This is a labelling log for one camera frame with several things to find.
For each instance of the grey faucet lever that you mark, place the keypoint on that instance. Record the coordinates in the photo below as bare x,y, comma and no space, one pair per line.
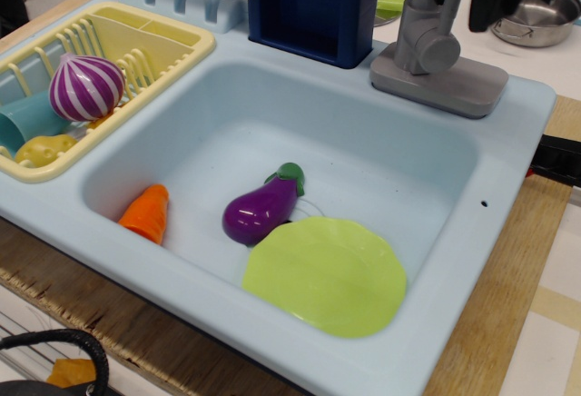
447,17

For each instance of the stainless steel pot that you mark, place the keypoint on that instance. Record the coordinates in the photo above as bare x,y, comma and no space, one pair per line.
538,24

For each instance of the grey toy faucet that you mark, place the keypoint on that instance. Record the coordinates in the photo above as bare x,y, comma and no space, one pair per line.
427,68

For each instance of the dark blue plastic box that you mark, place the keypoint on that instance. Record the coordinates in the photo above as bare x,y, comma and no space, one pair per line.
336,32

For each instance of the black clamp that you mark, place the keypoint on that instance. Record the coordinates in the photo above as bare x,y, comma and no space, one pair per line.
557,159

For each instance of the light blue toy sink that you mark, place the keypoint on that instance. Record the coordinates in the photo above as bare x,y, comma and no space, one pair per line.
436,186

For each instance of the lime green plastic plate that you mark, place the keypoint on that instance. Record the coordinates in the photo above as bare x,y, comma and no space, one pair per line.
335,275

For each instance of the purple toy eggplant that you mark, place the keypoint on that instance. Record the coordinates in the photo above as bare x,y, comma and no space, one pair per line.
249,218

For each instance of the yellow dish rack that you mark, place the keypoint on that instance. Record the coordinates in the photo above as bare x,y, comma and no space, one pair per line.
153,51

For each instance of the orange toy carrot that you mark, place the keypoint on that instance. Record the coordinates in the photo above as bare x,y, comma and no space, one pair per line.
147,214

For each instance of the purple striped toy onion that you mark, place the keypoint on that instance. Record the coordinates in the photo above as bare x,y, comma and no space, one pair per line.
85,88

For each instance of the teal plastic cup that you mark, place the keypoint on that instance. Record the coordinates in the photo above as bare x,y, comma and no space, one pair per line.
23,120

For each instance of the yellow toy potato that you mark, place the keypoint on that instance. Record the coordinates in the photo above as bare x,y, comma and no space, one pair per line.
43,150

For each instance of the orange tape piece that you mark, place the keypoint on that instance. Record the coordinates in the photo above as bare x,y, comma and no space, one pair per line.
71,372

